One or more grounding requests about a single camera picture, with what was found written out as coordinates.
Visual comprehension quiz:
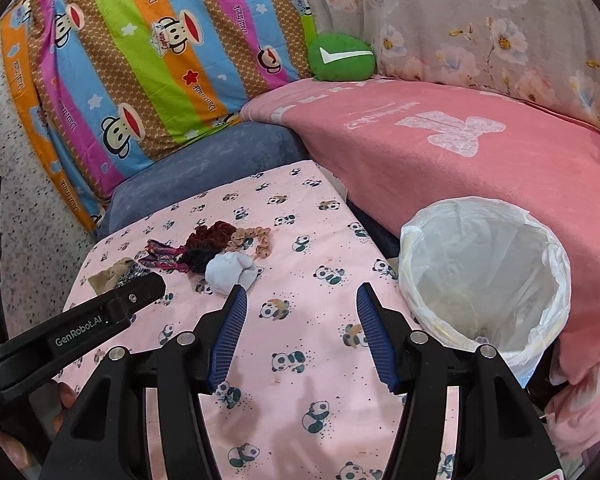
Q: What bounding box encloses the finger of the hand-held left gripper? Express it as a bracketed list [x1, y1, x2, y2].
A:
[105, 272, 167, 321]

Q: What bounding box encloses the purple striped hair band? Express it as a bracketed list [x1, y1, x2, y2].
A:
[146, 240, 188, 273]

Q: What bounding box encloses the black scrunchie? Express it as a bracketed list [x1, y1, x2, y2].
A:
[177, 247, 218, 274]

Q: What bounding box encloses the colourful monkey-print pillow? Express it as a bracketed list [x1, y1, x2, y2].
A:
[0, 0, 316, 233]

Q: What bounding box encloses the white sock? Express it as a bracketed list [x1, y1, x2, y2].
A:
[205, 251, 263, 295]

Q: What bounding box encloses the blue-grey cushion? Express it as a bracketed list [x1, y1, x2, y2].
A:
[96, 120, 311, 241]

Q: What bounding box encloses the person's left hand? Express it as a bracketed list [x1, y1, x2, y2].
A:
[0, 380, 81, 480]

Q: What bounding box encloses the pink panda print cloth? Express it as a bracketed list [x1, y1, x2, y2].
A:
[55, 160, 461, 480]

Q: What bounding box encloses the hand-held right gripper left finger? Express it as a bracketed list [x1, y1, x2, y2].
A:
[39, 284, 248, 480]

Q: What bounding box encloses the pink blanket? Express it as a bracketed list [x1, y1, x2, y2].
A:
[240, 75, 600, 466]

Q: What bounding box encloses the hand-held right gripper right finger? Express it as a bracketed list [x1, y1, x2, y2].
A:
[356, 282, 563, 480]

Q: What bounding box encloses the green cushion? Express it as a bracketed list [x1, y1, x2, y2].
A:
[307, 33, 377, 82]

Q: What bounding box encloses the dark red scrunchie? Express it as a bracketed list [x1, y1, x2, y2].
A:
[185, 220, 238, 256]

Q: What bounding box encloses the trash bin with white liner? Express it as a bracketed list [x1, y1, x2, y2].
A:
[398, 197, 572, 386]

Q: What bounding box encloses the beige mesh scrunchie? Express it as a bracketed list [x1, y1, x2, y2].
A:
[87, 257, 151, 296]

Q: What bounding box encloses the floral print cloth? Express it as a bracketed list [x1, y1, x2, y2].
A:
[295, 0, 600, 136]

